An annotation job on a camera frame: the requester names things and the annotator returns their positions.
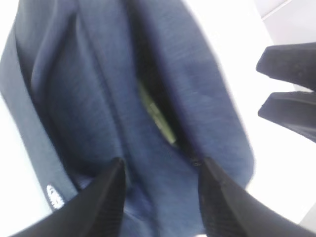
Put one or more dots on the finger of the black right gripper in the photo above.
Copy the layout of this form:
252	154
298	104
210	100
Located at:
294	63
295	111

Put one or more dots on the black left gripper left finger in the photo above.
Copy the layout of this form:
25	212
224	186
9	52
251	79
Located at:
97	211

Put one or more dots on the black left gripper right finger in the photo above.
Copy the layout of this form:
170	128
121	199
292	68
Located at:
228	210

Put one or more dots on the green lid glass container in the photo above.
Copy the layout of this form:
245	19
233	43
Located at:
157	115

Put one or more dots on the dark blue lunch bag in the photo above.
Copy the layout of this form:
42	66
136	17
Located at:
69	75

